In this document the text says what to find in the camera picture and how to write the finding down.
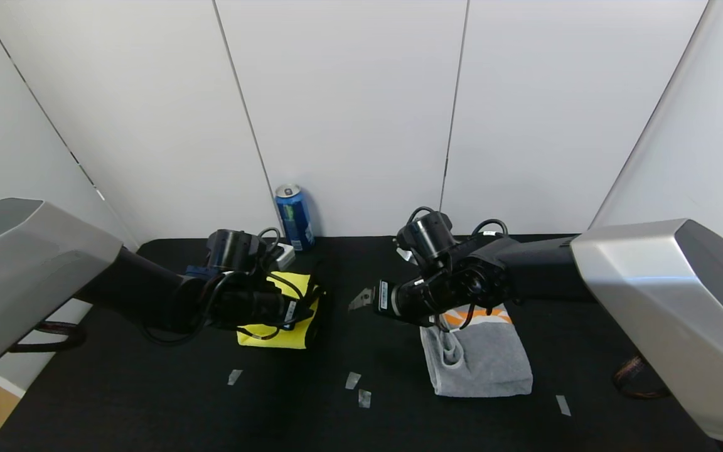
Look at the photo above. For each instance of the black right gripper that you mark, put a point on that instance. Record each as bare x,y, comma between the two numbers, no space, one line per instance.
383,295

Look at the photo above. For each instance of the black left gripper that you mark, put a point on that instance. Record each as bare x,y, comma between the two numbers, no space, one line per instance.
292,311

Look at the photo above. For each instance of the yellow microfiber towel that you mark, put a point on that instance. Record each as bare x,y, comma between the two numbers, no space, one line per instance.
273,339

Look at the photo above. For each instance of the grey terry towel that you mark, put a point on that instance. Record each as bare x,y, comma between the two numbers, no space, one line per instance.
493,364

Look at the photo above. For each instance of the grey and black left robot arm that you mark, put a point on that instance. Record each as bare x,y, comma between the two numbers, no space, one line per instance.
22,263

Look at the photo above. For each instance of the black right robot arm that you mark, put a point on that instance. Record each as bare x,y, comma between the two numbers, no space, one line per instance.
543,270

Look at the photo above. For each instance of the small grey tape marker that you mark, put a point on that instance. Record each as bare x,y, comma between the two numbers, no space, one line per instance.
235,376
364,398
353,380
562,405

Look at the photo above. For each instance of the blue drink can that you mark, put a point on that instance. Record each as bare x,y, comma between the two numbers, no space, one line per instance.
292,213

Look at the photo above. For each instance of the black fabric table cover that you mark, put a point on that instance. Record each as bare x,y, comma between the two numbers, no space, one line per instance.
273,427

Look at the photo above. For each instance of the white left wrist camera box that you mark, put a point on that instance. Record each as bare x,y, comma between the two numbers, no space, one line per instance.
285,256

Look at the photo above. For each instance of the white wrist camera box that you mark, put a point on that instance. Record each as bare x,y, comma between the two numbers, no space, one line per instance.
405,255
285,256

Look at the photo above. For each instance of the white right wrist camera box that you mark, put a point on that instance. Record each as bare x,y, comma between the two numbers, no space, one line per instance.
405,255

